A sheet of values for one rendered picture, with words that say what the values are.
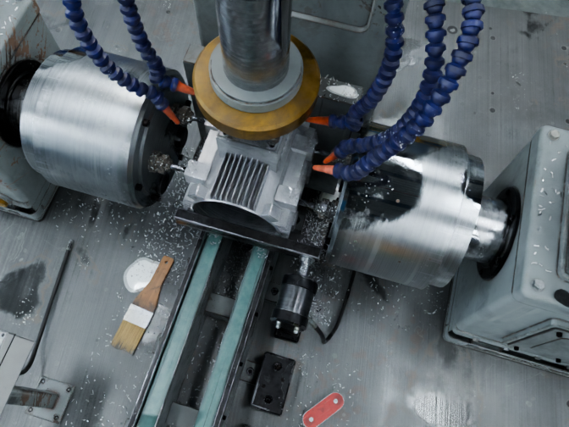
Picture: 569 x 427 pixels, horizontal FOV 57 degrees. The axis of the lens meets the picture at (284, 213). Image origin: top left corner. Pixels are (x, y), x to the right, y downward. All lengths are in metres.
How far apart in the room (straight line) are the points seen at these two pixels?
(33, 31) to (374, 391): 0.90
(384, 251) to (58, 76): 0.57
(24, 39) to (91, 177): 0.28
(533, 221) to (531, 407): 0.45
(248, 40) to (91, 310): 0.68
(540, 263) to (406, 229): 0.19
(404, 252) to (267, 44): 0.37
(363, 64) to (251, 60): 0.35
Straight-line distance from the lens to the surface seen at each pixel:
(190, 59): 0.91
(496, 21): 1.54
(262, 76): 0.69
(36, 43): 1.07
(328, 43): 0.95
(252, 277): 0.97
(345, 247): 0.81
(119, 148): 0.85
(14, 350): 0.88
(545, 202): 0.85
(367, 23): 0.90
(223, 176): 0.83
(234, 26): 0.63
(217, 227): 0.88
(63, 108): 0.89
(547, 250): 0.82
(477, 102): 1.36
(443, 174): 0.81
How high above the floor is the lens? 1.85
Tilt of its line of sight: 68 degrees down
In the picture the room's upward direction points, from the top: 4 degrees clockwise
